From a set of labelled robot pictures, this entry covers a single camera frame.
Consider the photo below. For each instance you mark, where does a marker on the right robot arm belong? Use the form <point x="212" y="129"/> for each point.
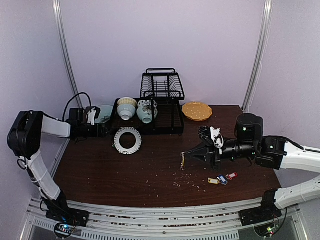
<point x="273" y="152"/>

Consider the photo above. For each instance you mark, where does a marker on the aluminium frame post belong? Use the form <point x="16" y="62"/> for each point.
<point x="257" y="64"/>
<point x="65" y="52"/>

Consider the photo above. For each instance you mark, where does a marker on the light blue floral bowl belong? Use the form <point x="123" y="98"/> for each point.
<point x="147" y="114"/>

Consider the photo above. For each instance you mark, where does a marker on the grey perforated keyring disc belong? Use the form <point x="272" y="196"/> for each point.
<point x="127" y="140"/>

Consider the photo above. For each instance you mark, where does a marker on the yellow dotted plate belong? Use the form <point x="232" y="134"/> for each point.
<point x="197" y="111"/>

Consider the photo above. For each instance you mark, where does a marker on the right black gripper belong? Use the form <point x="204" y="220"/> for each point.
<point x="215" y="154"/>

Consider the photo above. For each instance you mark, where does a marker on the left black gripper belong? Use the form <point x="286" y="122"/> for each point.
<point x="103" y="134"/>

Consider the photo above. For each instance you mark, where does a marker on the cream patterned bowl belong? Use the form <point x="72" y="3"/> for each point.
<point x="127" y="100"/>

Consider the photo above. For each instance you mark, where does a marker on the left aluminium frame post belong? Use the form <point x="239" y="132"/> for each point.
<point x="65" y="52"/>

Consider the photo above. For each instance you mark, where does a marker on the light blue ribbed bowl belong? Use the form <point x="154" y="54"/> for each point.
<point x="126" y="111"/>

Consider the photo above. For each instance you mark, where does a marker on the dotted white bowl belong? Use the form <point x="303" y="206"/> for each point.
<point x="147" y="102"/>

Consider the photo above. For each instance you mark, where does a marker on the yellow key tag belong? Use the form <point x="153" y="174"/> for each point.
<point x="213" y="181"/>
<point x="182" y="165"/>

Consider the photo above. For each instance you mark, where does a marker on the blue key tag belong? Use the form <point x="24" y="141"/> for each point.
<point x="222" y="179"/>

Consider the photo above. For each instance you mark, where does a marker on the right aluminium frame post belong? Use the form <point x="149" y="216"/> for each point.
<point x="257" y="64"/>

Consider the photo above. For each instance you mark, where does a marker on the black wire dish rack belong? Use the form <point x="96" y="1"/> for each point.
<point x="163" y="86"/>

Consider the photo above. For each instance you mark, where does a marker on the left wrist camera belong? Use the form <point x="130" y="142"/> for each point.
<point x="92" y="113"/>

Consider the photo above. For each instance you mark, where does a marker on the red key tag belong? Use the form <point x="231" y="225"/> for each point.
<point x="231" y="176"/>

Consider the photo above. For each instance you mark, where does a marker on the light blue plate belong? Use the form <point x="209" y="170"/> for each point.
<point x="105" y="113"/>

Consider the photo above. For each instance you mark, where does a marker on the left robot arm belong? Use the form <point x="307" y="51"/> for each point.
<point x="24" y="139"/>

